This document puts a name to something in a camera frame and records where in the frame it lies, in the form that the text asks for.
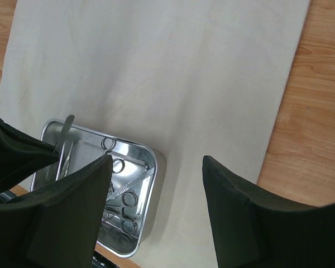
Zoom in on beige cloth wrap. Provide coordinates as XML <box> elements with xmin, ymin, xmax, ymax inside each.
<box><xmin>0</xmin><ymin>1</ymin><xmax>309</xmax><ymax>267</ymax></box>

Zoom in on steel scalpel handle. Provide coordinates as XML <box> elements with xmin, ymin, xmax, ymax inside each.
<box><xmin>106</xmin><ymin>167</ymin><xmax>155</xmax><ymax>201</ymax></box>

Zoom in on stainless steel tray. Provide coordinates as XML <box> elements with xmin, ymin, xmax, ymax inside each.
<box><xmin>30</xmin><ymin>117</ymin><xmax>159</xmax><ymax>258</ymax></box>

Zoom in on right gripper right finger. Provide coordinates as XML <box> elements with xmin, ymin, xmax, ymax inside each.
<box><xmin>202</xmin><ymin>156</ymin><xmax>335</xmax><ymax>267</ymax></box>

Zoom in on steel hemostat clamp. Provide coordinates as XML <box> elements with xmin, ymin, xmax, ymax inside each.
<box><xmin>101</xmin><ymin>192</ymin><xmax>138</xmax><ymax>236</ymax></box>

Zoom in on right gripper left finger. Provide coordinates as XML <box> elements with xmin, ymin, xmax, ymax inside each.
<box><xmin>0</xmin><ymin>155</ymin><xmax>112</xmax><ymax>267</ymax></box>

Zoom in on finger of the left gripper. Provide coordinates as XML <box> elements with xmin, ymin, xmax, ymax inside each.
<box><xmin>0</xmin><ymin>118</ymin><xmax>59</xmax><ymax>193</ymax></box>

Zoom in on steel surgical scissors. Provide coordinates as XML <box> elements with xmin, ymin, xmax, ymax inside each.
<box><xmin>101</xmin><ymin>137</ymin><xmax>125</xmax><ymax>174</ymax></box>

